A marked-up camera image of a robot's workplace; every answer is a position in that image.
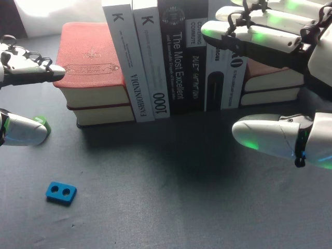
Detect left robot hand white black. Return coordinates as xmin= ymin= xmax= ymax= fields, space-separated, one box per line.
xmin=0 ymin=35 xmax=66 ymax=148

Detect white book 1000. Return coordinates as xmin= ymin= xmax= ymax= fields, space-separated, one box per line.
xmin=132 ymin=6 xmax=171 ymax=120

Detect grey table cloth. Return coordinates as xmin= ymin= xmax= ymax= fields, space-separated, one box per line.
xmin=0 ymin=33 xmax=332 ymax=249

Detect black book The Most Excellent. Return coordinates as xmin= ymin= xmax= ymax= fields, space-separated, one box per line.
xmin=157 ymin=0 xmax=209 ymax=115

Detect white book numeral 80 spine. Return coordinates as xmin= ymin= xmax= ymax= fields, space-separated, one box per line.
xmin=220 ymin=49 xmax=249 ymax=109

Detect blue block with two holes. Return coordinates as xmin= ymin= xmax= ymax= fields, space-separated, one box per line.
xmin=45 ymin=181 xmax=78 ymax=208

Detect thick red cloth-cover book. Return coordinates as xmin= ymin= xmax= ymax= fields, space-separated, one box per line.
xmin=53 ymin=22 xmax=130 ymax=107

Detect green toy block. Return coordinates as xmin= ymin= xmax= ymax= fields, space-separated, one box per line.
xmin=33 ymin=116 xmax=52 ymax=136

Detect black book COVERING COMMUTE label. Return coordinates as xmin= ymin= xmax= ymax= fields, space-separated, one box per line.
xmin=185 ymin=18 xmax=208 ymax=113

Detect white book FASHIONINDIA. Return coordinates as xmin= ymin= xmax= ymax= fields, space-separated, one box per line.
xmin=102 ymin=4 xmax=156 ymax=123

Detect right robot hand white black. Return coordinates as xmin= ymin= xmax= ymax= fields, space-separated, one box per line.
xmin=201 ymin=0 xmax=332 ymax=171

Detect white black-marked book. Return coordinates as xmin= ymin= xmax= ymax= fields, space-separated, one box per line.
xmin=204 ymin=43 xmax=232 ymax=112

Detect pink-red cover book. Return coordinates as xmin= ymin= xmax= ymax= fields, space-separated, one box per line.
xmin=243 ymin=62 xmax=306 ymax=93

